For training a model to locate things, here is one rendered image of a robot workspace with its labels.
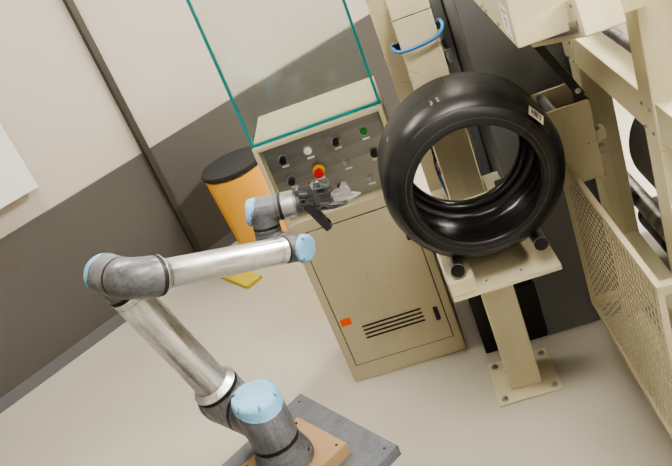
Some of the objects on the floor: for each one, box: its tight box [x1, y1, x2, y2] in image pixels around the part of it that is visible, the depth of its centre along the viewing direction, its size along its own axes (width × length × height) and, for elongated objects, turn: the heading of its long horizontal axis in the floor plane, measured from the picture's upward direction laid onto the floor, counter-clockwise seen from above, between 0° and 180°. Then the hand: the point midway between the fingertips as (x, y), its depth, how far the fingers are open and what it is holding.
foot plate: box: [487, 348, 564, 407], centre depth 323 cm, size 27×27×2 cm
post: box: [372, 0, 542, 390], centre depth 269 cm, size 13×13×250 cm
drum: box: [201, 147, 288, 244], centre depth 495 cm, size 43×42×66 cm
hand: (357, 196), depth 246 cm, fingers closed
